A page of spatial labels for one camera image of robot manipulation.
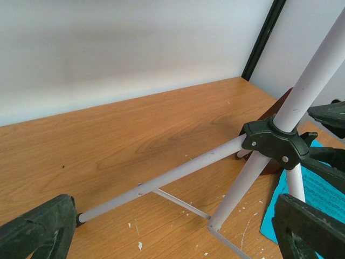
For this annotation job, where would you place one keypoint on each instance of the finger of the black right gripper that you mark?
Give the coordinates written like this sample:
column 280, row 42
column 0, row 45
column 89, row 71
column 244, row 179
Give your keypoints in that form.
column 328, row 163
column 331, row 116

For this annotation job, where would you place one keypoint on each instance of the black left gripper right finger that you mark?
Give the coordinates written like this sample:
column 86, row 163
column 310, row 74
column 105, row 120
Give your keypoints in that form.
column 305, row 232

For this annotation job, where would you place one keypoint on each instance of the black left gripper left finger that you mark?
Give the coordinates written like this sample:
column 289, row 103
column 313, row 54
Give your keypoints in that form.
column 43, row 232

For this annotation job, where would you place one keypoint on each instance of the blue sheet music page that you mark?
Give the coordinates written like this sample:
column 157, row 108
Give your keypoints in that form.
column 318, row 193

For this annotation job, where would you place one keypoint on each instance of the brown wooden metronome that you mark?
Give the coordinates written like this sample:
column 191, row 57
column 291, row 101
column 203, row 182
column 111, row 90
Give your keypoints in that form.
column 272, row 167

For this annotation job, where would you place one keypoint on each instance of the black frame post right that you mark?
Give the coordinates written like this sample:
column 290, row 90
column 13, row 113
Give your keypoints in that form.
column 263, row 37

